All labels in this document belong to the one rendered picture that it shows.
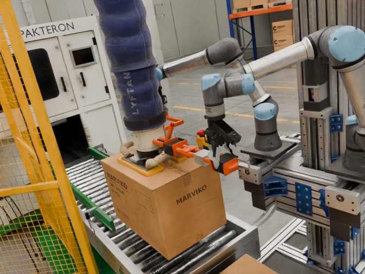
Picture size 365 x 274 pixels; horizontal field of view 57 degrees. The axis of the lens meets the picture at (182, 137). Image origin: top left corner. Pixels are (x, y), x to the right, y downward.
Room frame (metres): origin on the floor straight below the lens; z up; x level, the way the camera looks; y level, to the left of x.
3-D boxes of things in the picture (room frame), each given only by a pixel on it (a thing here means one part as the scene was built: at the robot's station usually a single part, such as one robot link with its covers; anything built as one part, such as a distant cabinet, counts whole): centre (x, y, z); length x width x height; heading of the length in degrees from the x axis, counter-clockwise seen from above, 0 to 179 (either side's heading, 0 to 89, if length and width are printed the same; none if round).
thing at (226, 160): (1.21, -0.14, 1.22); 0.08 x 0.07 x 0.05; 33
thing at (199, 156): (1.33, -0.08, 1.21); 0.07 x 0.07 x 0.04; 33
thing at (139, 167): (1.67, 0.26, 1.11); 0.34 x 0.10 x 0.05; 33
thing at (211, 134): (1.24, -0.14, 1.36); 0.09 x 0.08 x 0.12; 33
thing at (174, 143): (1.51, 0.04, 1.22); 0.10 x 0.08 x 0.06; 123
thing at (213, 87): (1.24, -0.15, 1.52); 0.09 x 0.08 x 0.11; 86
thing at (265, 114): (1.72, -0.46, 1.20); 0.13 x 0.12 x 0.14; 158
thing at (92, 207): (2.56, 1.02, 0.60); 1.60 x 0.10 x 0.09; 33
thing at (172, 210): (1.72, 0.18, 0.89); 0.60 x 0.40 x 0.40; 33
